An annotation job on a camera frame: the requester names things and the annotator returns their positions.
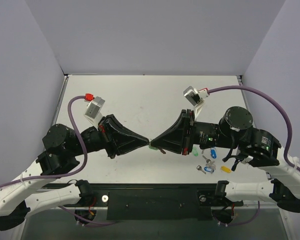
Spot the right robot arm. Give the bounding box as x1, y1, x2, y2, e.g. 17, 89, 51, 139
150, 106, 300, 213

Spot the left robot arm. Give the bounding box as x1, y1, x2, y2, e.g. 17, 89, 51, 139
0, 114, 149, 231

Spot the silver key cluster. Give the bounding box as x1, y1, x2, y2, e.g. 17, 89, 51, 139
202, 155, 216, 168

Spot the blue tag key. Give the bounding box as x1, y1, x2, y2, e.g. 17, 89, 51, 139
196, 165, 215, 174

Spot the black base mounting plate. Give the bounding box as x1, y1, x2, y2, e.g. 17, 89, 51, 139
62, 183, 245, 221

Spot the yellow key tag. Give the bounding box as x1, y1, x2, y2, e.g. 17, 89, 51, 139
220, 166, 232, 173

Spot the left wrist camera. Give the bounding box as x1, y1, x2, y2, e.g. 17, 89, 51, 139
84, 96, 105, 128

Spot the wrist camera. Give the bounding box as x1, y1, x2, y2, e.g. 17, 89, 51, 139
183, 86, 209, 120
84, 96, 105, 128

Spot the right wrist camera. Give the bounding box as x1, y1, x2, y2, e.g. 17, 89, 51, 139
183, 86, 209, 120

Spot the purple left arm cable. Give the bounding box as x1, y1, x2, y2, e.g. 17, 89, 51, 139
0, 93, 95, 193

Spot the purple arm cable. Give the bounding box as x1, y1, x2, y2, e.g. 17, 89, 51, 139
201, 84, 300, 178
0, 93, 95, 193

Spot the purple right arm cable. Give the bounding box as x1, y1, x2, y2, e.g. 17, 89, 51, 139
201, 84, 300, 178

